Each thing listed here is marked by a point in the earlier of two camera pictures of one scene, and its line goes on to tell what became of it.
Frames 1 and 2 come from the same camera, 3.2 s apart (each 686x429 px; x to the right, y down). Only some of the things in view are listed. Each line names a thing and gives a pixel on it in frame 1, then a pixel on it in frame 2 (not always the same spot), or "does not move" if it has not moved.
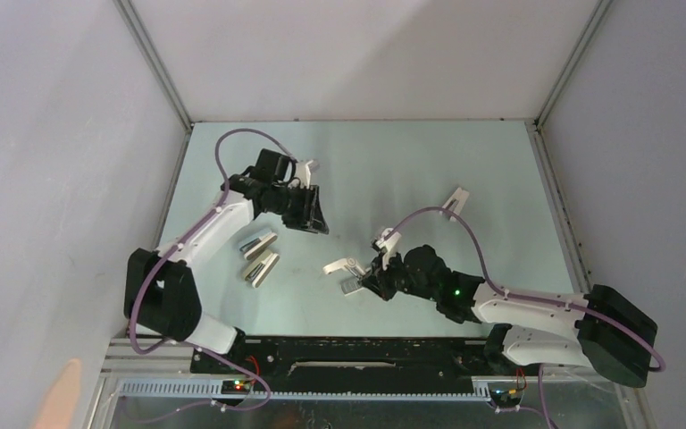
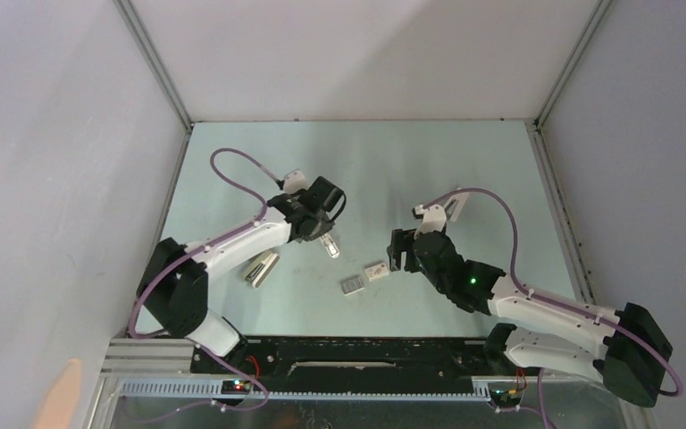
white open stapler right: (455, 203) does not move
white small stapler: (349, 263) → (330, 246)
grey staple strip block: (351, 284) does not move
